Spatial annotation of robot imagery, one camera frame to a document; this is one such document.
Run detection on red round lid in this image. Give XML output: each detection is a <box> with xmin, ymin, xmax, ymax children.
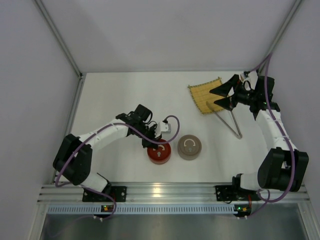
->
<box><xmin>147</xmin><ymin>139</ymin><xmax>172</xmax><ymax>156</ymax></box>

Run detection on red-based steel container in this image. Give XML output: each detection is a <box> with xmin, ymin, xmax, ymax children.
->
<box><xmin>148</xmin><ymin>154</ymin><xmax>171</xmax><ymax>165</ymax></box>

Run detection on metal tongs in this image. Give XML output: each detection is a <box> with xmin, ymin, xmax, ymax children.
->
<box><xmin>205</xmin><ymin>99</ymin><xmax>243</xmax><ymax>140</ymax></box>

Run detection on beige round lid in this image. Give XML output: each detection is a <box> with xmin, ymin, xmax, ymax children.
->
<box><xmin>177</xmin><ymin>134</ymin><xmax>202</xmax><ymax>153</ymax></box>

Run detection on beige-based steel container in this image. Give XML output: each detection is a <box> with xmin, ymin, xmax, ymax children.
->
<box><xmin>178</xmin><ymin>151</ymin><xmax>201</xmax><ymax>161</ymax></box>

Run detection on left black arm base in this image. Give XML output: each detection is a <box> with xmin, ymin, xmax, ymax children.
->
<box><xmin>82</xmin><ymin>185</ymin><xmax>127</xmax><ymax>203</ymax></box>

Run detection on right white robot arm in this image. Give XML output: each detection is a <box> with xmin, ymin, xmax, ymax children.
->
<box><xmin>209</xmin><ymin>74</ymin><xmax>309</xmax><ymax>192</ymax></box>

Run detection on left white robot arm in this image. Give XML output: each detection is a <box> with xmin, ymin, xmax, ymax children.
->
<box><xmin>53</xmin><ymin>104</ymin><xmax>168</xmax><ymax>197</ymax></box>

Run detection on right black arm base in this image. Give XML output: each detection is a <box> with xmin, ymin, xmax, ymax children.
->
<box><xmin>214</xmin><ymin>185</ymin><xmax>261</xmax><ymax>203</ymax></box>

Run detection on bamboo mat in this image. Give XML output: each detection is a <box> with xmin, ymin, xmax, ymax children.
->
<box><xmin>188</xmin><ymin>77</ymin><xmax>223</xmax><ymax>115</ymax></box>

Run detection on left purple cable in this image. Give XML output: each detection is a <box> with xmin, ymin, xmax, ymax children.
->
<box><xmin>54</xmin><ymin>114</ymin><xmax>181</xmax><ymax>221</ymax></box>

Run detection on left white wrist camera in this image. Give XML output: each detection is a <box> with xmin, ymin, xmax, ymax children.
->
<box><xmin>155</xmin><ymin>121</ymin><xmax>171</xmax><ymax>137</ymax></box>

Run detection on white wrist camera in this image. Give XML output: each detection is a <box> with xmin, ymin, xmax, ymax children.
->
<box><xmin>239</xmin><ymin>71</ymin><xmax>251</xmax><ymax>82</ymax></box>
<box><xmin>155</xmin><ymin>121</ymin><xmax>171</xmax><ymax>137</ymax></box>

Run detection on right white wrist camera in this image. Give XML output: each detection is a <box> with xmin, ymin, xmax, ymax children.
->
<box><xmin>239</xmin><ymin>71</ymin><xmax>251</xmax><ymax>82</ymax></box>

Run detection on aluminium front rail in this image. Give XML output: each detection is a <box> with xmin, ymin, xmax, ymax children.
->
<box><xmin>37</xmin><ymin>181</ymin><xmax>310</xmax><ymax>205</ymax></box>

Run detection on slotted grey cable duct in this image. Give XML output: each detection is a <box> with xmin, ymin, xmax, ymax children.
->
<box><xmin>47</xmin><ymin>204</ymin><xmax>249</xmax><ymax>215</ymax></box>

